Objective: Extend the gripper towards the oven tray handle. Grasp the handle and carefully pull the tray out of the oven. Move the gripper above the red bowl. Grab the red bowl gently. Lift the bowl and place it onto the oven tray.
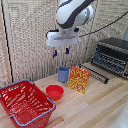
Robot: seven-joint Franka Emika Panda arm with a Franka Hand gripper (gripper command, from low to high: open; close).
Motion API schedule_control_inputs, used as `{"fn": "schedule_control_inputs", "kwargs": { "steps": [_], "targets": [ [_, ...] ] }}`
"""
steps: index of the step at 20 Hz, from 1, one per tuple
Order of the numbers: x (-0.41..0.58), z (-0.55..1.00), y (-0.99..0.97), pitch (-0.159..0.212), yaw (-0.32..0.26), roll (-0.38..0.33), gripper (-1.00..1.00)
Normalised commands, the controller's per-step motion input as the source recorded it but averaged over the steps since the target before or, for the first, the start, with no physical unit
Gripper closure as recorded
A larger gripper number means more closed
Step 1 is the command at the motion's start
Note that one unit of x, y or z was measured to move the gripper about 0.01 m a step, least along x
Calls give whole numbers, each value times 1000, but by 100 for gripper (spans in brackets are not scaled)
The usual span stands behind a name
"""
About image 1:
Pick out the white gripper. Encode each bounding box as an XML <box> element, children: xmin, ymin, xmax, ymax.
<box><xmin>45</xmin><ymin>27</ymin><xmax>81</xmax><ymax>58</ymax></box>

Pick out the orange yellow food box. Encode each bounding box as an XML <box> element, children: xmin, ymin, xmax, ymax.
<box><xmin>67</xmin><ymin>65</ymin><xmax>92</xmax><ymax>95</ymax></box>

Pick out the red plastic bowl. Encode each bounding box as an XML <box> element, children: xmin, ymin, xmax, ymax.
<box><xmin>45</xmin><ymin>84</ymin><xmax>65</xmax><ymax>102</ymax></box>

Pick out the black oven door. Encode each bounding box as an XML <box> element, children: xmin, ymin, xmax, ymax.
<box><xmin>78</xmin><ymin>63</ymin><xmax>111</xmax><ymax>85</ymax></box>

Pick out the black toaster oven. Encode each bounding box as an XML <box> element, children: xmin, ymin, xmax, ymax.
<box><xmin>91</xmin><ymin>37</ymin><xmax>128</xmax><ymax>80</ymax></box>

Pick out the blue plastic cup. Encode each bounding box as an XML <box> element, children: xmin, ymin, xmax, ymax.
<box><xmin>57</xmin><ymin>66</ymin><xmax>71</xmax><ymax>84</ymax></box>

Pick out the red plastic shopping basket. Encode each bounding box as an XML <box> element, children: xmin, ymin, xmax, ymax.
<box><xmin>0</xmin><ymin>79</ymin><xmax>57</xmax><ymax>128</ymax></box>

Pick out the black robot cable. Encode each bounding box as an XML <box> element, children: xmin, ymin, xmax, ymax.
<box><xmin>79</xmin><ymin>10</ymin><xmax>128</xmax><ymax>38</ymax></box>

